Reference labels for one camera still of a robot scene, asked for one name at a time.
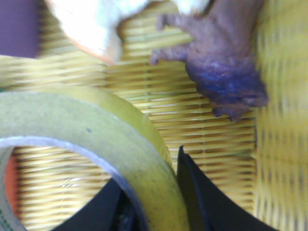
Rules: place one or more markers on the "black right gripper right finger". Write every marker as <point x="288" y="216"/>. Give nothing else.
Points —
<point x="208" y="208"/>

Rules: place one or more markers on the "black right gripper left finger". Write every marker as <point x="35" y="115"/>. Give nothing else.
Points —
<point x="109" y="210"/>

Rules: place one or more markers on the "yellow tape roll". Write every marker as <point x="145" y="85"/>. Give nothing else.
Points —
<point x="110" y="132"/>

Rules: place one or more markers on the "yellow woven basket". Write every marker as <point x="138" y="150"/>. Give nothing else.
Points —
<point x="261" y="162"/>

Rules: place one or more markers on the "toy bread croissant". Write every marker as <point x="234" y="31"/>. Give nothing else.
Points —
<point x="92" y="24"/>

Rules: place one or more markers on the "purple foam block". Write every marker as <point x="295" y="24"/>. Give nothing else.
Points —
<point x="19" y="30"/>

